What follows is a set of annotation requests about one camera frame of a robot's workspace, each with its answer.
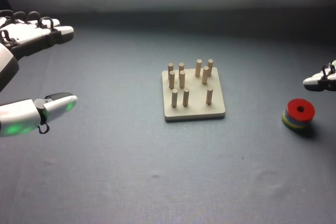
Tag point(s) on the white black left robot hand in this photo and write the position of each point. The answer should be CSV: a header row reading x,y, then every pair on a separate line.
x,y
23,33

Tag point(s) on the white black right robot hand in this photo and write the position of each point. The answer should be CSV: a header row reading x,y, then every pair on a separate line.
x,y
313,82

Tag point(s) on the stack of coloured rings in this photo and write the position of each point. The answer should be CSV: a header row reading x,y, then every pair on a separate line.
x,y
299,116

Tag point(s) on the wooden peg board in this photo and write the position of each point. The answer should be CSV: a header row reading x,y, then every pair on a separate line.
x,y
194,103

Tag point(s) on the grey table cloth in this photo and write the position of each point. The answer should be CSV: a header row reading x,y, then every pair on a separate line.
x,y
131,171

